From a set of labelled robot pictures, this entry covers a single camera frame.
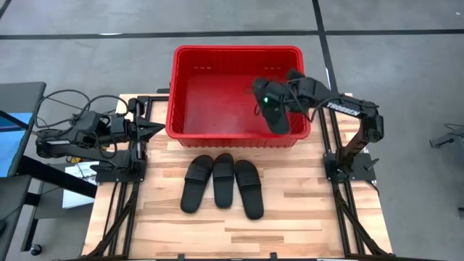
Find blue desk panel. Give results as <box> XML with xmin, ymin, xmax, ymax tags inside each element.
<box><xmin>0</xmin><ymin>112</ymin><xmax>34</xmax><ymax>178</ymax></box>

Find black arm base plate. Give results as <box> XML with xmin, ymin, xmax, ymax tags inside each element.
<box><xmin>94</xmin><ymin>159</ymin><xmax>147</xmax><ymax>183</ymax></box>
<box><xmin>323</xmin><ymin>152</ymin><xmax>377</xmax><ymax>182</ymax></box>

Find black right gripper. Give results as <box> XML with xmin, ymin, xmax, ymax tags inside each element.
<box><xmin>252</xmin><ymin>77</ymin><xmax>289</xmax><ymax>117</ymax></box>

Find red plastic bin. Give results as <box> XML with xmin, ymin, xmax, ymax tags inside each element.
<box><xmin>165</xmin><ymin>44</ymin><xmax>312</xmax><ymax>149</ymax></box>

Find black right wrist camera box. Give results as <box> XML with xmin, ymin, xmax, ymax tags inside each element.
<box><xmin>270</xmin><ymin>82</ymin><xmax>291</xmax><ymax>101</ymax></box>

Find black aluminium frame rails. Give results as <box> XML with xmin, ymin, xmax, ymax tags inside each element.
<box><xmin>78</xmin><ymin>94</ymin><xmax>171</xmax><ymax>260</ymax></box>
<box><xmin>317</xmin><ymin>107</ymin><xmax>394</xmax><ymax>260</ymax></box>

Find black table edge rail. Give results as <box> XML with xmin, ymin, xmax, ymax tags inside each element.
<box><xmin>54</xmin><ymin>253</ymin><xmax>436</xmax><ymax>261</ymax></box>

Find black stand base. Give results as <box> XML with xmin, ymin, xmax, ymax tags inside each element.
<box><xmin>429</xmin><ymin>123</ymin><xmax>464</xmax><ymax>149</ymax></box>

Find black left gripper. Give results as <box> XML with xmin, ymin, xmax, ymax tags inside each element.
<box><xmin>125</xmin><ymin>115</ymin><xmax>167</xmax><ymax>143</ymax></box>

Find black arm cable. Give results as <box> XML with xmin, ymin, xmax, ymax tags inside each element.
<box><xmin>34</xmin><ymin>89</ymin><xmax>130</xmax><ymax>128</ymax></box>
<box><xmin>310</xmin><ymin>96</ymin><xmax>341</xmax><ymax>123</ymax></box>

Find white paper sheet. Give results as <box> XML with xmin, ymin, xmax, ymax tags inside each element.
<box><xmin>62</xmin><ymin>162</ymin><xmax>99</xmax><ymax>210</ymax></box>

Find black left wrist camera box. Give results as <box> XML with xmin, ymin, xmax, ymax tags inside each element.
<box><xmin>109</xmin><ymin>115</ymin><xmax>127</xmax><ymax>136</ymax></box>

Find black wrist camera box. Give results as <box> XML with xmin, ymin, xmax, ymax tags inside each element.
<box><xmin>109</xmin><ymin>115</ymin><xmax>127</xmax><ymax>136</ymax></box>
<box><xmin>270</xmin><ymin>82</ymin><xmax>291</xmax><ymax>101</ymax></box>

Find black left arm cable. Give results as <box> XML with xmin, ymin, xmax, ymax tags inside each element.
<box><xmin>34</xmin><ymin>89</ymin><xmax>130</xmax><ymax>128</ymax></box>

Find black desk crossbar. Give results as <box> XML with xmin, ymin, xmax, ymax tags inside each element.
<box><xmin>16</xmin><ymin>155</ymin><xmax>99</xmax><ymax>199</ymax></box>

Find dark grey desk top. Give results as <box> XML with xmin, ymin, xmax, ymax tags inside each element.
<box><xmin>0</xmin><ymin>175</ymin><xmax>33</xmax><ymax>251</ymax></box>
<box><xmin>0</xmin><ymin>81</ymin><xmax>47</xmax><ymax>178</ymax></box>

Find black rubber slide sandal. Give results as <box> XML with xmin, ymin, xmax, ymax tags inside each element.
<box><xmin>212</xmin><ymin>152</ymin><xmax>236</xmax><ymax>210</ymax></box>
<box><xmin>180</xmin><ymin>154</ymin><xmax>215</xmax><ymax>215</ymax></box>
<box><xmin>233</xmin><ymin>159</ymin><xmax>265</xmax><ymax>221</ymax></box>
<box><xmin>259</xmin><ymin>103</ymin><xmax>291</xmax><ymax>136</ymax></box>

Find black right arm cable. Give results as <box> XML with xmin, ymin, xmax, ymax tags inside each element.
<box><xmin>310</xmin><ymin>96</ymin><xmax>341</xmax><ymax>123</ymax></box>

